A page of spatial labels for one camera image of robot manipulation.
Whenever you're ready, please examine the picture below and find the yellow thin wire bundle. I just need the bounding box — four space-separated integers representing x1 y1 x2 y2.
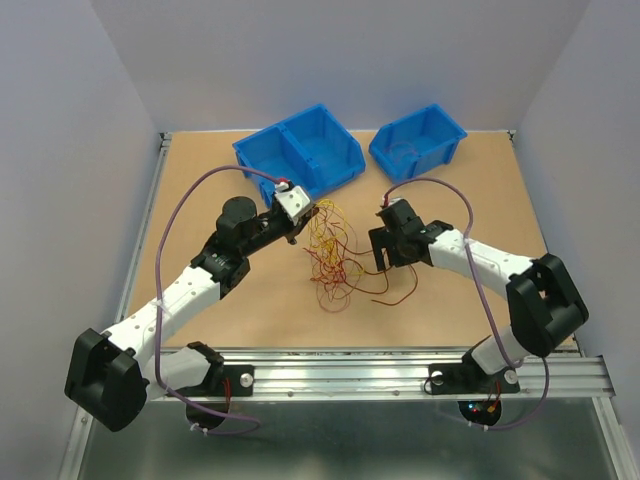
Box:
307 199 369 281

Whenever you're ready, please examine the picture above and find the red thin wire bundle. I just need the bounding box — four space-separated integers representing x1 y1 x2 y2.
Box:
304 142 421 316

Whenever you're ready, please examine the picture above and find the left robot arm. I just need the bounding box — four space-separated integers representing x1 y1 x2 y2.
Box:
64 187 317 432

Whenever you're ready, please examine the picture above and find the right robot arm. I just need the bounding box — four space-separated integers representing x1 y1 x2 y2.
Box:
368 199 589 390

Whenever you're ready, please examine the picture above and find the blue bin middle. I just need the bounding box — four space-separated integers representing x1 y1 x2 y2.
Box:
279 104 366 199

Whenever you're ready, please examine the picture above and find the blue bin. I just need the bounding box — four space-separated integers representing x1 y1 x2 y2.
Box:
279 104 366 199
368 104 467 184

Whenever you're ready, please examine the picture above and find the blue bin right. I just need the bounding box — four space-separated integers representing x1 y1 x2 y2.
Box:
368 104 467 184

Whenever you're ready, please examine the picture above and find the metal sheet front panel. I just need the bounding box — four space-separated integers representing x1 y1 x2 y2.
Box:
68 398 618 479

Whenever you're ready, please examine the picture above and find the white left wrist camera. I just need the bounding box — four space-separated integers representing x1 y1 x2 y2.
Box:
274 181 313 225

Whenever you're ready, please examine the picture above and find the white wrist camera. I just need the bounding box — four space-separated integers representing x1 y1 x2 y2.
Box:
380 193 403 209
274 181 313 225

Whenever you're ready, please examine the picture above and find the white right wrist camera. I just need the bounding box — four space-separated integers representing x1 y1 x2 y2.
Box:
380 193 403 209

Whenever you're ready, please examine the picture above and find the aluminium left side rail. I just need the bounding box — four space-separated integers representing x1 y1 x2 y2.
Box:
114 132 173 325

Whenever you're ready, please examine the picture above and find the aluminium rail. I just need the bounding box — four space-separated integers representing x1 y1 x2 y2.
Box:
79 349 616 401
114 132 173 325

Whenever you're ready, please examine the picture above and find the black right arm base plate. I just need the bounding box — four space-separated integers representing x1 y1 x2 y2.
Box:
422 363 520 395

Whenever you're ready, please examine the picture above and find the aluminium front rail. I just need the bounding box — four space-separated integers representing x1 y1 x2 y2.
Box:
79 349 616 401

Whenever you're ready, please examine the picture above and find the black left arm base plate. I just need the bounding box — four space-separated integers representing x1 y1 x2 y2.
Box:
176 364 255 398

